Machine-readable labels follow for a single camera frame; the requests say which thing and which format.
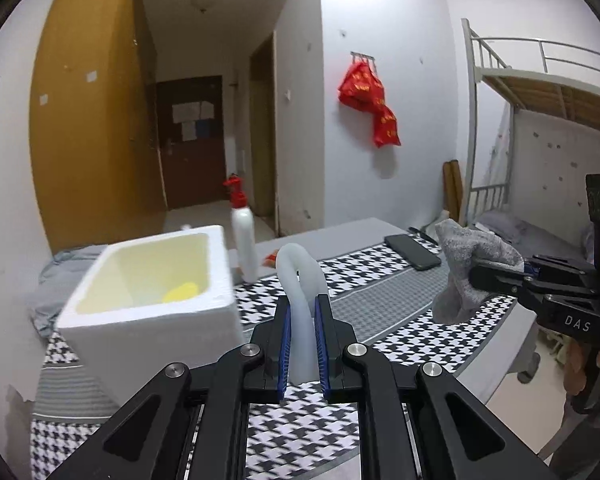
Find white foam box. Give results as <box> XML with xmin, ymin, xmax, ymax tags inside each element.
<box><xmin>55</xmin><ymin>225</ymin><xmax>246</xmax><ymax>406</ymax></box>

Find red printed bag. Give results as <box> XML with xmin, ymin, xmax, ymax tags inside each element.
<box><xmin>372</xmin><ymin>106</ymin><xmax>400</xmax><ymax>148</ymax></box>
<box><xmin>338</xmin><ymin>62</ymin><xmax>386</xmax><ymax>113</ymax></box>

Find blue-grey cloth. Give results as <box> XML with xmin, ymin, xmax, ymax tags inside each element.
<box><xmin>27</xmin><ymin>245</ymin><xmax>113</xmax><ymax>338</ymax></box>

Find white pump lotion bottle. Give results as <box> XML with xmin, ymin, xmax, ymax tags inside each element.
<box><xmin>223</xmin><ymin>172</ymin><xmax>259</xmax><ymax>283</ymax></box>

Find grey bunk bedding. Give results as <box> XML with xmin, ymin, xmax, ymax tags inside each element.
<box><xmin>475</xmin><ymin>210</ymin><xmax>593</xmax><ymax>261</ymax></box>

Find wooden side door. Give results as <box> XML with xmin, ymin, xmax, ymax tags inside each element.
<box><xmin>250</xmin><ymin>32</ymin><xmax>277</xmax><ymax>221</ymax></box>

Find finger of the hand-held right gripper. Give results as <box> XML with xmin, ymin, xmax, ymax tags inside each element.
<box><xmin>522</xmin><ymin>254</ymin><xmax>598</xmax><ymax>287</ymax></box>
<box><xmin>467</xmin><ymin>262</ymin><xmax>598</xmax><ymax>313</ymax></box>

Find grey slipper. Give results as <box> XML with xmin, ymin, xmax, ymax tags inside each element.
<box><xmin>517</xmin><ymin>350</ymin><xmax>542</xmax><ymax>386</ymax></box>

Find white metal bunk bed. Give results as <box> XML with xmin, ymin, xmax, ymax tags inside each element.
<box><xmin>461</xmin><ymin>17</ymin><xmax>600</xmax><ymax>261</ymax></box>

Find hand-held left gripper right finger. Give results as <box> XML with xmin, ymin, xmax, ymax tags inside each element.
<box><xmin>314</xmin><ymin>294</ymin><xmax>563</xmax><ymax>480</ymax></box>

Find person's right hand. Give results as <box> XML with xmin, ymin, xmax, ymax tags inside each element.
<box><xmin>562</xmin><ymin>339</ymin><xmax>600</xmax><ymax>413</ymax></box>

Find houndstooth blanket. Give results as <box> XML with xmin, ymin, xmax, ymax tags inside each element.
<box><xmin>30</xmin><ymin>242</ymin><xmax>518</xmax><ymax>480</ymax></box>

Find grey sock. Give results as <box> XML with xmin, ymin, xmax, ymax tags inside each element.
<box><xmin>432</xmin><ymin>219</ymin><xmax>525</xmax><ymax>323</ymax></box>

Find black smartphone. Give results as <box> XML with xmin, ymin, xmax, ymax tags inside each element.
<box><xmin>384</xmin><ymin>234</ymin><xmax>442</xmax><ymax>272</ymax></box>

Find wooden boards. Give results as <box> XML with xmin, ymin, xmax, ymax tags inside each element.
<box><xmin>442</xmin><ymin>160</ymin><xmax>463</xmax><ymax>223</ymax></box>

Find wooden wardrobe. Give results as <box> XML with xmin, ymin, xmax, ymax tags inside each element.
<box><xmin>30</xmin><ymin>0</ymin><xmax>168</xmax><ymax>256</ymax></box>

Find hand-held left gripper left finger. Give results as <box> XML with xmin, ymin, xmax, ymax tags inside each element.
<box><xmin>45</xmin><ymin>294</ymin><xmax>292</xmax><ymax>480</ymax></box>

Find yellow cleaning sponge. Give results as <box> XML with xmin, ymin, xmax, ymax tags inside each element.
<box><xmin>162</xmin><ymin>282</ymin><xmax>201</xmax><ymax>302</ymax></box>

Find dark brown door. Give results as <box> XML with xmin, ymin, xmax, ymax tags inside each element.
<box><xmin>156</xmin><ymin>75</ymin><xmax>227</xmax><ymax>209</ymax></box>

